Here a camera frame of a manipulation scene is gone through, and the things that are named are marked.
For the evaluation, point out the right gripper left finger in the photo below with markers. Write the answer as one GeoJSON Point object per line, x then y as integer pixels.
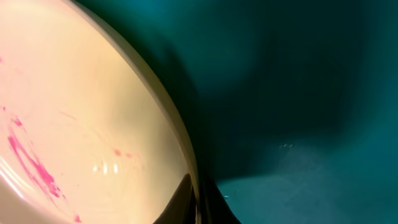
{"type": "Point", "coordinates": [181, 208]}

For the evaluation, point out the teal serving tray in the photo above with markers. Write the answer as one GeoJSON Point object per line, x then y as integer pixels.
{"type": "Point", "coordinates": [291, 106]}

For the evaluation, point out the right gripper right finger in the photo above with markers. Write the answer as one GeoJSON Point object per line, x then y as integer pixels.
{"type": "Point", "coordinates": [213, 207]}

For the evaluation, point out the white plate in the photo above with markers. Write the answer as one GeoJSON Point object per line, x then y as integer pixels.
{"type": "Point", "coordinates": [88, 132]}

